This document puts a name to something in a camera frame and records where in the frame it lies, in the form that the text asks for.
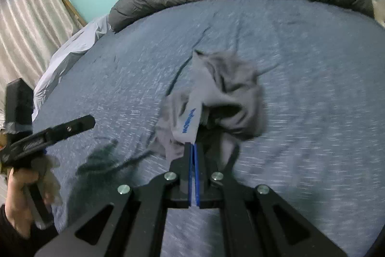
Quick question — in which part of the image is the beige striped curtain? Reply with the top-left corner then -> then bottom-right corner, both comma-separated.
0,0 -> 79,102

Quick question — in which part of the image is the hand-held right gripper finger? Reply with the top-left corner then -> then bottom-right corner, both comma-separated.
194,143 -> 347,257
34,143 -> 193,257

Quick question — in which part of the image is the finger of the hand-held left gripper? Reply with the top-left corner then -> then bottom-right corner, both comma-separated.
45,115 -> 96,141

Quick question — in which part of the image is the person's left hand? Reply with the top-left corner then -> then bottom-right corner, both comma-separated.
4,155 -> 62,238

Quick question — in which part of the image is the pale blue bedding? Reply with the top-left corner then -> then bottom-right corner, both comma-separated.
32,14 -> 110,122

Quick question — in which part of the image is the grey garment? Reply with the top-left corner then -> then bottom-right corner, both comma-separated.
155,49 -> 267,164

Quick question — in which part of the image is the person's left forearm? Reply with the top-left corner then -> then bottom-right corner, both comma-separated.
0,204 -> 59,257

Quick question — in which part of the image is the blue speckled bedspread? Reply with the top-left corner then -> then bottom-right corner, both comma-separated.
32,0 -> 385,257

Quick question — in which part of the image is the wooden frame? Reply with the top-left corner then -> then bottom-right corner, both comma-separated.
57,0 -> 88,27

